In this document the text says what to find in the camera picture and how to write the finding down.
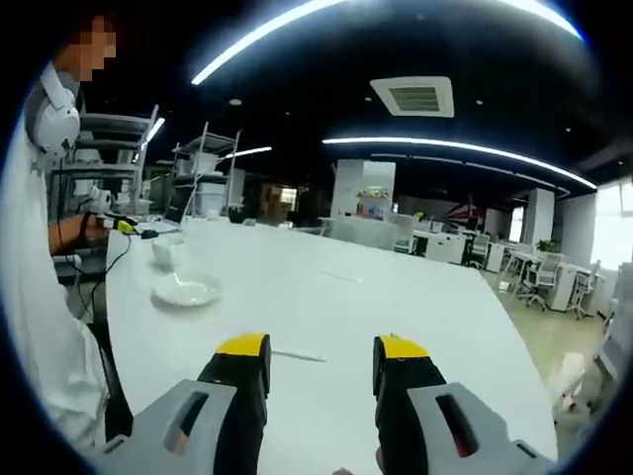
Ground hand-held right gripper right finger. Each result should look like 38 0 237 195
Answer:
372 334 556 475

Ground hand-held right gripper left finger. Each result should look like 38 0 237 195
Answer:
98 332 273 475

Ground white coffee cup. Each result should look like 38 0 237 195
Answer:
151 237 186 269

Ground white coffee tray saucer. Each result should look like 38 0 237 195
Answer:
149 271 225 308

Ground white tabletop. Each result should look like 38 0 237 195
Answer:
105 216 560 475

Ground grey metal shelf rack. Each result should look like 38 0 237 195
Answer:
62 104 160 222

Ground open laptop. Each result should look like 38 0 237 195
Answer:
162 186 200 228

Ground white worn chest device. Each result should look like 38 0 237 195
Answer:
35 62 81 160

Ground white metal shelf rack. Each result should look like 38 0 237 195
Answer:
170 121 244 220

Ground person in white shirt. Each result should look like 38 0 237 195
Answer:
0 111 108 449

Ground flat clear strip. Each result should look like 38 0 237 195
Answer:
319 268 366 284

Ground short ceiling light strip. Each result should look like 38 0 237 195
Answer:
217 145 274 161

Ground white office desks row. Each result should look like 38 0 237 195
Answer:
395 212 520 273

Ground white office chair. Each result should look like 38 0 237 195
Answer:
515 252 566 312
569 259 603 321
467 233 492 269

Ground colourful items on cabinet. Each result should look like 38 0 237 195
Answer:
353 185 391 219

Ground white pillar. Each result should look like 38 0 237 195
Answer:
329 158 398 220

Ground long curved ceiling light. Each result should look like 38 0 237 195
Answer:
190 0 350 86

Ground long straight ceiling light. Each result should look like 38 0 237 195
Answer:
320 137 599 190

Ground ceiling air vent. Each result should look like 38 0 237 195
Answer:
369 75 456 120

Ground curved corner ceiling light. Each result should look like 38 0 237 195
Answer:
494 0 586 42

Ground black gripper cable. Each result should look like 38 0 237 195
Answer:
73 233 134 318

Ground grey chair frame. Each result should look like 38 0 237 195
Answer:
552 296 632 427

